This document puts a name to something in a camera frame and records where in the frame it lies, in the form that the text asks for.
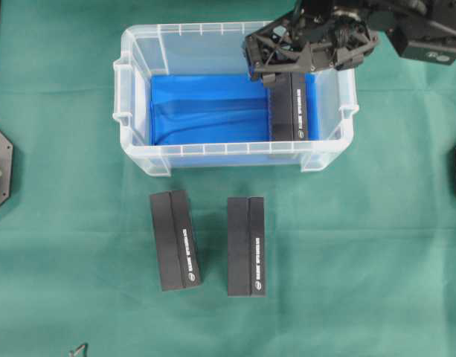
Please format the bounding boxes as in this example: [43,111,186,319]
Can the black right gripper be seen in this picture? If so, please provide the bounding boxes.
[243,1,379,89]

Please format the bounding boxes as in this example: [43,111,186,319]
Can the black RealSense box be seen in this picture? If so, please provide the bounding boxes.
[268,73,308,141]
[150,190,202,292]
[227,197,267,297]

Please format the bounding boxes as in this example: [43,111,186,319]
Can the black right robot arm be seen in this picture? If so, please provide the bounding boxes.
[243,1,456,86]

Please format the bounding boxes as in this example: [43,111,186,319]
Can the clear plastic storage case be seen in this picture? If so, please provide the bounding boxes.
[113,21,359,177]

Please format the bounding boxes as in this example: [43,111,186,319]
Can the blue liner sheet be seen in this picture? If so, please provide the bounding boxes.
[149,74,321,146]

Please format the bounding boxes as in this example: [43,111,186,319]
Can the small metal clip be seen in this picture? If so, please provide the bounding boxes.
[68,343,89,357]

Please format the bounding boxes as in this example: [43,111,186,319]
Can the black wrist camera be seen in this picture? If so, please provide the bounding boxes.
[387,27,456,65]

